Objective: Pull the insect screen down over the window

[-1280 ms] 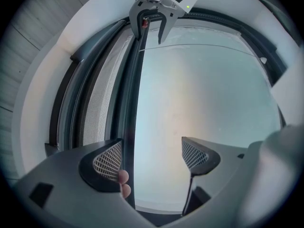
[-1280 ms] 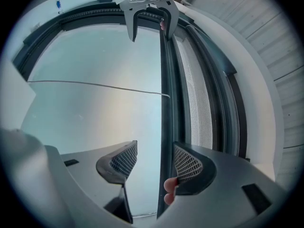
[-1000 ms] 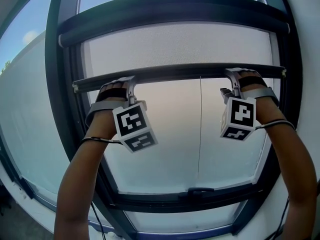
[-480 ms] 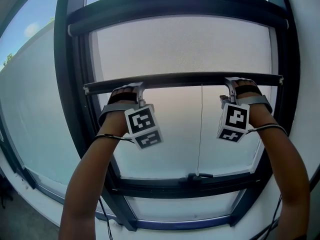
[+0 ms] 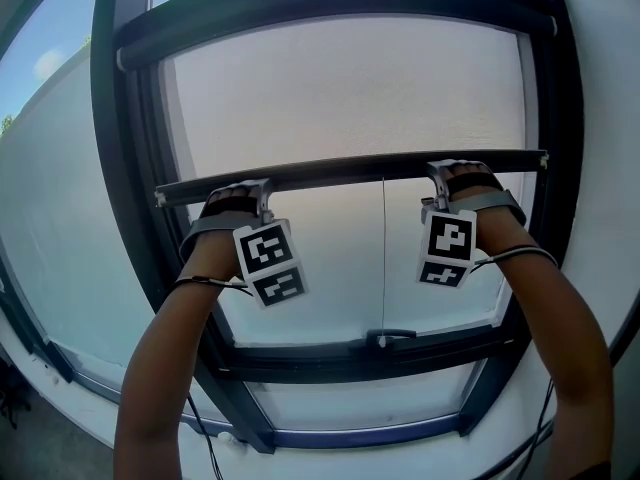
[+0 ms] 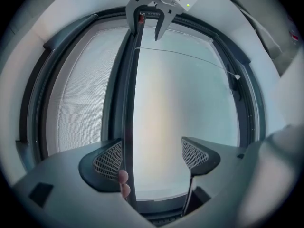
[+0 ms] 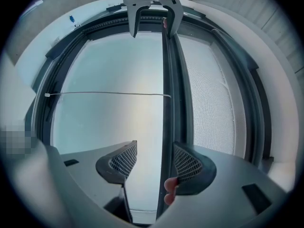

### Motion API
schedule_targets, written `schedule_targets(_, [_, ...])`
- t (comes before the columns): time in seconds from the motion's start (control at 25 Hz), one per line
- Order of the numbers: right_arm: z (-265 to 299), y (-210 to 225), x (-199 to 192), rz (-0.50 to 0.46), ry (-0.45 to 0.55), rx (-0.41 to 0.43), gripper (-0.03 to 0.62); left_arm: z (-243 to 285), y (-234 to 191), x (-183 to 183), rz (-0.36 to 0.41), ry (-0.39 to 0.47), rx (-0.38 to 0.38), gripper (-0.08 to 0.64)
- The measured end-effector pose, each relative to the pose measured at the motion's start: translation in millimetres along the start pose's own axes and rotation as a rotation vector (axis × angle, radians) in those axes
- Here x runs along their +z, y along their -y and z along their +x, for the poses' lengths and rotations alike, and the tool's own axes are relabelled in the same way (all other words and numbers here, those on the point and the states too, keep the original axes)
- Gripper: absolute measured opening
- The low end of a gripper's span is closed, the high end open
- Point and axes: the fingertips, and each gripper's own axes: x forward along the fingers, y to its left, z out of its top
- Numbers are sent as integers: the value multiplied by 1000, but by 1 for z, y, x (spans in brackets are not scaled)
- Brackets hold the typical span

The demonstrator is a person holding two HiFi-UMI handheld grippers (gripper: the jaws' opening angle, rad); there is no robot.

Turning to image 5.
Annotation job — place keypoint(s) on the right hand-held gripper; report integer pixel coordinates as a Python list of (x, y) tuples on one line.
[(447, 243)]

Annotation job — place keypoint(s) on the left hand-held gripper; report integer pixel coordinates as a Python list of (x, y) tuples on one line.
[(265, 253)]

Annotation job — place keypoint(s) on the person's left forearm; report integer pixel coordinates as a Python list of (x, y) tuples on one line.
[(160, 368)]

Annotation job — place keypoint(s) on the person's right forearm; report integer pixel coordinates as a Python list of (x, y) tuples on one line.
[(565, 368)]

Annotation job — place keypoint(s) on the person's left hand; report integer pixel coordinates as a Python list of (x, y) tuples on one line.
[(232, 194)]

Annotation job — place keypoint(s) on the person's right hand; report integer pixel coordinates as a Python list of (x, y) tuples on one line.
[(465, 168)]

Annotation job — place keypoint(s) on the small white bottle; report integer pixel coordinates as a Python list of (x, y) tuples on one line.
[(226, 438)]

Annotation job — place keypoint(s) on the person's black shirt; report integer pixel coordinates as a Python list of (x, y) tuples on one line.
[(595, 472)]

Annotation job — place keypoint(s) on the black stand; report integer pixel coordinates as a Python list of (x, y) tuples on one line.
[(10, 398)]

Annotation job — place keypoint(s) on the dark grey sliding door frame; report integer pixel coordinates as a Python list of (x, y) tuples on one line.
[(112, 143)]

